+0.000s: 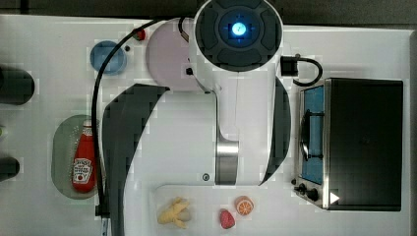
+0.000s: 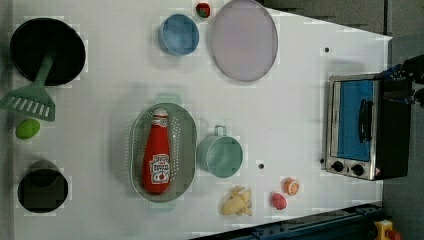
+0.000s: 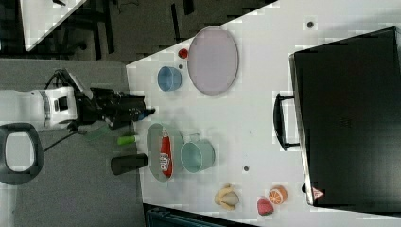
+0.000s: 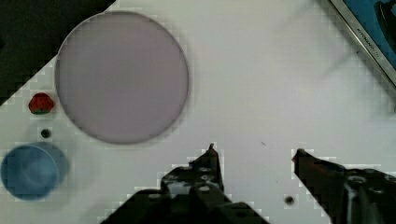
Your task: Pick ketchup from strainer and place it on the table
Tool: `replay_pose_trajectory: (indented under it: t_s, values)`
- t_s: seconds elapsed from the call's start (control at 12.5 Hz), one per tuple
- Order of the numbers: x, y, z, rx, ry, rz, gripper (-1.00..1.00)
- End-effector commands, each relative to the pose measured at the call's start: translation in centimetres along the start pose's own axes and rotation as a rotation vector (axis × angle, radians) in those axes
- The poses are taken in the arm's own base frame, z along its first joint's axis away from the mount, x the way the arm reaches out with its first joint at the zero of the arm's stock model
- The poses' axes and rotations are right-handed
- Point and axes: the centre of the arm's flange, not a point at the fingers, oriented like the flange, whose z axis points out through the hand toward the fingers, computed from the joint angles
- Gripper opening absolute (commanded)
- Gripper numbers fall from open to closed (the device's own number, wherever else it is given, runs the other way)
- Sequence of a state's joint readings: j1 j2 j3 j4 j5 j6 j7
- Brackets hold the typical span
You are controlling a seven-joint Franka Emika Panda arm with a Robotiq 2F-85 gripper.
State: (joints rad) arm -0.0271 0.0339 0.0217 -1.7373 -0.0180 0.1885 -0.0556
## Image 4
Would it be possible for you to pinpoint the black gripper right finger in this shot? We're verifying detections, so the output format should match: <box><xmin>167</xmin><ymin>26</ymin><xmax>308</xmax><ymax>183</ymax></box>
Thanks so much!
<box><xmin>292</xmin><ymin>148</ymin><xmax>396</xmax><ymax>224</ymax></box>

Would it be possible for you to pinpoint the large grey round plate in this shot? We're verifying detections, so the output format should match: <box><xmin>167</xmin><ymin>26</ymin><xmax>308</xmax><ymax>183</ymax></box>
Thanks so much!
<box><xmin>55</xmin><ymin>11</ymin><xmax>190</xmax><ymax>144</ymax></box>

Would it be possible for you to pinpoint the small red strawberry toy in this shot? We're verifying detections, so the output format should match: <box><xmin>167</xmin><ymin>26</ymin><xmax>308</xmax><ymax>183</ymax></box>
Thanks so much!
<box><xmin>28</xmin><ymin>92</ymin><xmax>55</xmax><ymax>115</ymax></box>

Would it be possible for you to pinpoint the blue plastic cup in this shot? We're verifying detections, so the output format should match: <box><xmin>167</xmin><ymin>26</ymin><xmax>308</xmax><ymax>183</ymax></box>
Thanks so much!
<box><xmin>1</xmin><ymin>142</ymin><xmax>69</xmax><ymax>201</ymax></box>

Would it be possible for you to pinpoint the black toaster oven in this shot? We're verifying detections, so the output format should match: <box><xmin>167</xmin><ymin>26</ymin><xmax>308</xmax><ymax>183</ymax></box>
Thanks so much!
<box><xmin>327</xmin><ymin>0</ymin><xmax>396</xmax><ymax>86</ymax></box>

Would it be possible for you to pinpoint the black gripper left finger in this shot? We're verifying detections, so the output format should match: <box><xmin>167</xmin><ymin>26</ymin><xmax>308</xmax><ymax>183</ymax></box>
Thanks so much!
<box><xmin>161</xmin><ymin>143</ymin><xmax>224</xmax><ymax>198</ymax></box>

